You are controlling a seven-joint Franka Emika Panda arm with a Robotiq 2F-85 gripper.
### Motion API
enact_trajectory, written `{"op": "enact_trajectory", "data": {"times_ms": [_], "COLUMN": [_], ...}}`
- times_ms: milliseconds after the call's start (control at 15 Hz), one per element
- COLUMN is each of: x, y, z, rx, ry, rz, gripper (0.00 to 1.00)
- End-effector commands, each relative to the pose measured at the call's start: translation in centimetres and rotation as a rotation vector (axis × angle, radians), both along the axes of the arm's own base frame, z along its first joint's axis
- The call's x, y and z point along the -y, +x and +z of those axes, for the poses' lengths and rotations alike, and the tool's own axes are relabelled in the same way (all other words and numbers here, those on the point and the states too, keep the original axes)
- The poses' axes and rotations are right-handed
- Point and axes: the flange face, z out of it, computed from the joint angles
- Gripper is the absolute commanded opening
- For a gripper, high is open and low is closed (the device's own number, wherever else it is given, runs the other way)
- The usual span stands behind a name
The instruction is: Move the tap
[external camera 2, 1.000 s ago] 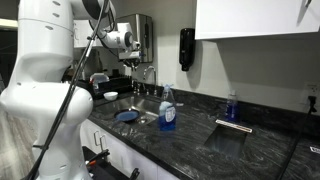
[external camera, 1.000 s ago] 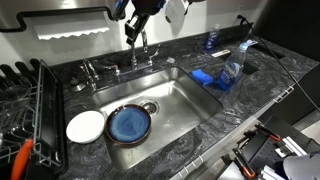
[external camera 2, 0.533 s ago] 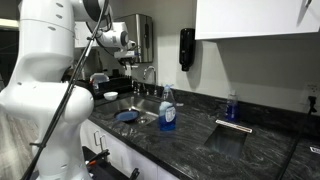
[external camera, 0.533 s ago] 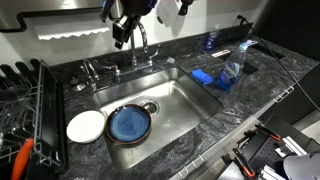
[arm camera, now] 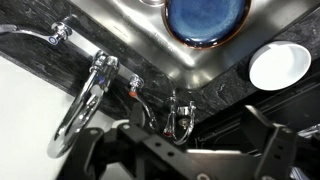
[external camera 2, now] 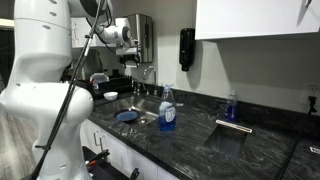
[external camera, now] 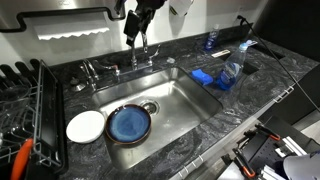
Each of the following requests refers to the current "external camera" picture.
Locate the small clear plastic piece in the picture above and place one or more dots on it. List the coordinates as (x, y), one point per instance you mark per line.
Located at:
(170, 60)

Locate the white bowl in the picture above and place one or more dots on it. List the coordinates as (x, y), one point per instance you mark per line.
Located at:
(85, 126)

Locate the small blue soap bottle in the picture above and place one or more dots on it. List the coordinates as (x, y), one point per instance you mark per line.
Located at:
(211, 38)

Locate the stainless steel sink basin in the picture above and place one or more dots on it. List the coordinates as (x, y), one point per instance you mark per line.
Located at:
(186, 100)

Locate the small white tag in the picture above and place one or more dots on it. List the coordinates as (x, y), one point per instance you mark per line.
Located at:
(253, 42)

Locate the black perforated plate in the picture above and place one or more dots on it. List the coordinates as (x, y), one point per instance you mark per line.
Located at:
(263, 153)

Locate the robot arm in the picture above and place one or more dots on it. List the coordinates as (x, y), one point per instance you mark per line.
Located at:
(181, 6)

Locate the black dish rack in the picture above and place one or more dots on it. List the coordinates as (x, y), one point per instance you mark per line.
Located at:
(50, 100)

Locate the white flat strip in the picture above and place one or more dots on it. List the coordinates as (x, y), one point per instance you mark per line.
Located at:
(221, 53)

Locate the blue sponge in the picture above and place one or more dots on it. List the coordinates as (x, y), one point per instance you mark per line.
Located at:
(201, 77)

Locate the white flat bars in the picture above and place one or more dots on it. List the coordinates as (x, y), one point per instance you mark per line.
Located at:
(290, 146)

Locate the orange utensil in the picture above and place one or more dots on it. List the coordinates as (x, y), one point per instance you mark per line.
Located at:
(21, 160)

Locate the round chrome counter cap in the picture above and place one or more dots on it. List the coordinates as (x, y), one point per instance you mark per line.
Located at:
(76, 86)

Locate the chrome tap base bar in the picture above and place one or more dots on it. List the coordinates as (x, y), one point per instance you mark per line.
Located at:
(141, 68)

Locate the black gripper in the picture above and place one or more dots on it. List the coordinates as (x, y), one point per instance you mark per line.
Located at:
(150, 4)

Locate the black clamp orange tip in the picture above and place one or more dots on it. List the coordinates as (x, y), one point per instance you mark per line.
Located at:
(245, 166)
(268, 132)

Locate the large blue dish soap bottle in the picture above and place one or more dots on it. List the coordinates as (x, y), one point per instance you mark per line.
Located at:
(231, 68)

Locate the chrome gooseneck tap spout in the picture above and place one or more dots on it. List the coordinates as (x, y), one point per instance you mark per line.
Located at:
(133, 53)

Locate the steel paper towel dispenser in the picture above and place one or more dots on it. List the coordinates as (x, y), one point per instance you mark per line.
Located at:
(66, 5)

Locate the black rectangular pad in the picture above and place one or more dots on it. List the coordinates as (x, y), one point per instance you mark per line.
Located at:
(250, 68)

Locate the round metal sink drain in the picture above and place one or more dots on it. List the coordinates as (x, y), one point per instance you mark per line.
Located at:
(150, 106)

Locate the white paper towel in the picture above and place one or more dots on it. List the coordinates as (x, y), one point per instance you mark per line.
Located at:
(71, 31)

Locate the grey rounded object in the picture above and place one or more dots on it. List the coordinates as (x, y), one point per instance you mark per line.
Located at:
(301, 166)

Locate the small chrome side faucet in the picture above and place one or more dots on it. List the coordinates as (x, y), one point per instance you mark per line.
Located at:
(90, 75)

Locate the blue glazed plate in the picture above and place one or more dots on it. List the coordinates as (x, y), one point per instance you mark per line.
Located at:
(128, 125)

